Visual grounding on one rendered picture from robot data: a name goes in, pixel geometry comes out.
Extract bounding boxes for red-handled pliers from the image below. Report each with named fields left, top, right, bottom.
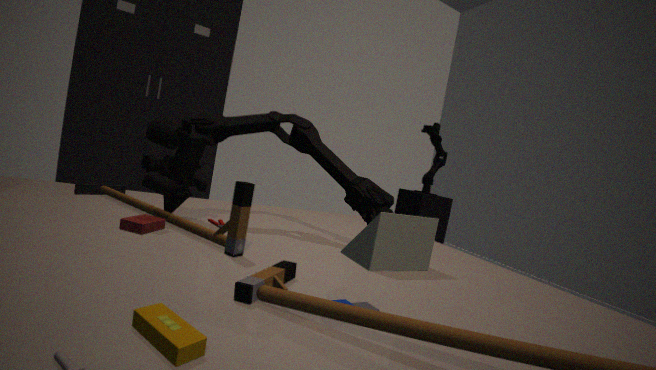
left=208, top=219, right=225, bottom=229

